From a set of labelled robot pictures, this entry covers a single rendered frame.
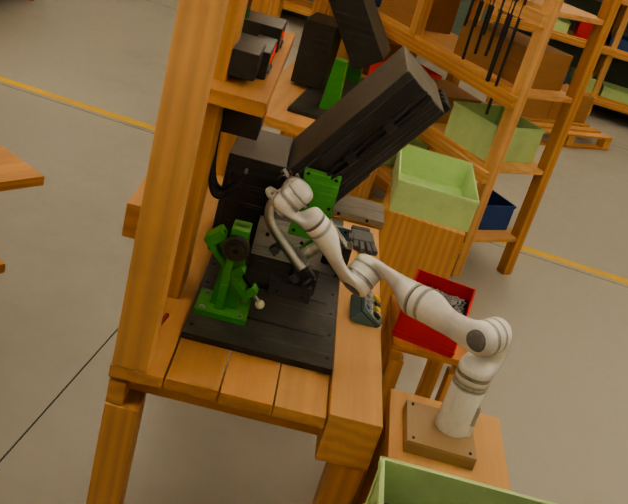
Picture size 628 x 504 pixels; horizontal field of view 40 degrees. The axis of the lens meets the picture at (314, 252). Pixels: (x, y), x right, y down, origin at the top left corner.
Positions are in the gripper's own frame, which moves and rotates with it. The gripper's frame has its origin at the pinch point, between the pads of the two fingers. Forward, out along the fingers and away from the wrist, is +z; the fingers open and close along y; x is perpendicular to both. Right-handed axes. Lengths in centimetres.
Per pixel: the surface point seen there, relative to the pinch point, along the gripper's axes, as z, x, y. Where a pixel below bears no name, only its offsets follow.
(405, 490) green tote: -71, 7, -68
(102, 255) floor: 177, 116, 2
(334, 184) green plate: 2.9, -10.3, -5.6
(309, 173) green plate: 2.8, -5.3, 0.9
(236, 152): 9.4, 11.5, 16.9
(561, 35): 783, -308, -61
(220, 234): -25.0, 22.6, 0.3
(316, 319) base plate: -8.6, 13.3, -37.1
